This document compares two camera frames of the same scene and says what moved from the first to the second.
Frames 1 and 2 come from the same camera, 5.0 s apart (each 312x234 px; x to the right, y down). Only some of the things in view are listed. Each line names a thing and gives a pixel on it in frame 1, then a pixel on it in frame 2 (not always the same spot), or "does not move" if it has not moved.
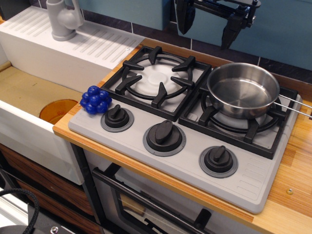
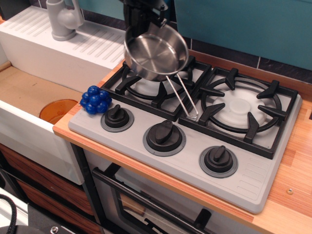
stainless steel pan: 243,90 → 155,52
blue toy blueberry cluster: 95,100 does not move
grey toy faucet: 64,22 does not move
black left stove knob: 117,119 does not move
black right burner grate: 259,135 does not move
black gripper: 242,14 → 157,8
